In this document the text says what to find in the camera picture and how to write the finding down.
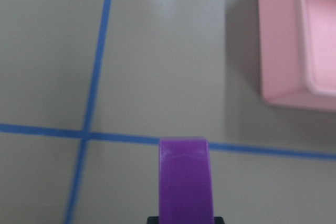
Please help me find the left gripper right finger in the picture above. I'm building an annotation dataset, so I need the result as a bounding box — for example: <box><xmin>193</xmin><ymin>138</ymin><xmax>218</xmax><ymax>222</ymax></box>
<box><xmin>214</xmin><ymin>216</ymin><xmax>225</xmax><ymax>224</ymax></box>

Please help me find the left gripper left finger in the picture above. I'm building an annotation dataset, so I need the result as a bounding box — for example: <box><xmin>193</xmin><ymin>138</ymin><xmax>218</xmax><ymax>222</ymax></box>
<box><xmin>146</xmin><ymin>216</ymin><xmax>159</xmax><ymax>224</ymax></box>

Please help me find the purple toy block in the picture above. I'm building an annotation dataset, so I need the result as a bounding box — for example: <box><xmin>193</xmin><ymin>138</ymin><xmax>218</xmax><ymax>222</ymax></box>
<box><xmin>159</xmin><ymin>137</ymin><xmax>215</xmax><ymax>223</ymax></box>

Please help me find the pink plastic box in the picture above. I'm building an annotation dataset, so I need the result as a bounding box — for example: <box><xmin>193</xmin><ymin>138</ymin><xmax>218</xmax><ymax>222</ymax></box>
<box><xmin>258</xmin><ymin>0</ymin><xmax>335</xmax><ymax>111</ymax></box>

